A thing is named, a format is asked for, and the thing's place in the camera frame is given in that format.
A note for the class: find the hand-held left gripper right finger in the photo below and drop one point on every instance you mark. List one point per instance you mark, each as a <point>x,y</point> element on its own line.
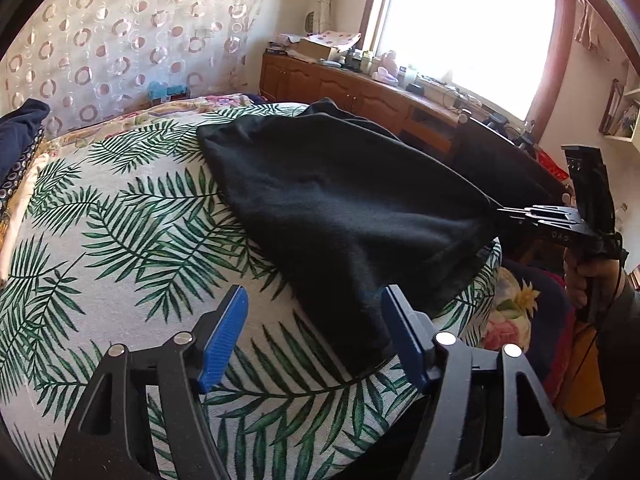
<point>400,340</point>

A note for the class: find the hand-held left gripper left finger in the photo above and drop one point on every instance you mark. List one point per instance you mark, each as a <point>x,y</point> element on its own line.
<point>225,340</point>

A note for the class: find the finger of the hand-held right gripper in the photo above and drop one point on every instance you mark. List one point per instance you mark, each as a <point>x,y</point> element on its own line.
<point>540,209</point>
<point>542,222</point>

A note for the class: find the black t-shirt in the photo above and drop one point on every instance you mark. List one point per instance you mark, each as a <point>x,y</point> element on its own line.
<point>350,210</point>

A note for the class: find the person's right forearm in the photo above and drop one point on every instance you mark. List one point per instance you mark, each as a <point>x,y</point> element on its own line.
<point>620,350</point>

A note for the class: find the person's right hand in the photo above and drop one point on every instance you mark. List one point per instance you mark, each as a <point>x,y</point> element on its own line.
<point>575,280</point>

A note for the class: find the navy blue blanket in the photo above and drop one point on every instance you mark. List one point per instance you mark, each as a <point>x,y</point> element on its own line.
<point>545,285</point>

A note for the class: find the framed picture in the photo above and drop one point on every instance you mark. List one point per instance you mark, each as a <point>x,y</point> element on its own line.
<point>613,106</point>

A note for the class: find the palm leaf print sheet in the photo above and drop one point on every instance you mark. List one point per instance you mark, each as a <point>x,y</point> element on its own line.
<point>125,240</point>

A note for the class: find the bright window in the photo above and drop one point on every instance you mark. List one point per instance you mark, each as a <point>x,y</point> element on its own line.
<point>465,30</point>

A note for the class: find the pink plush toy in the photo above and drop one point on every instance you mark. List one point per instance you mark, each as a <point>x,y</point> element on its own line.
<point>387,67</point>

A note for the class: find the floral blanket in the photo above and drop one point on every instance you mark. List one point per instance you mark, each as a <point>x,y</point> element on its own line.
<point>200,105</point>

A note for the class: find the long wooden cabinet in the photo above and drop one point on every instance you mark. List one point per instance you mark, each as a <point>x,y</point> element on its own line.
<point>325,85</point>

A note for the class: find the blue plastic toy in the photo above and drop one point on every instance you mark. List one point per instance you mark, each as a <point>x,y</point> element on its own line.
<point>167,92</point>

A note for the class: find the cardboard box with papers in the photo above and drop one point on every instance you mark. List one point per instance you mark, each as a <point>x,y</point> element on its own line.
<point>334,38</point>

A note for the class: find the navy garment with patterned trim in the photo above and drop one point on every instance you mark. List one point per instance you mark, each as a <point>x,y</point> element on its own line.
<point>20,135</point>

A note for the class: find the circle pattern sheer curtain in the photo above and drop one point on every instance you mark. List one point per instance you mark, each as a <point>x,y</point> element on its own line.
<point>125,35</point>

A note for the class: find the white wall shelf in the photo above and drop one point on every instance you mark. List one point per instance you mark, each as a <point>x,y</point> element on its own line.
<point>627,136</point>

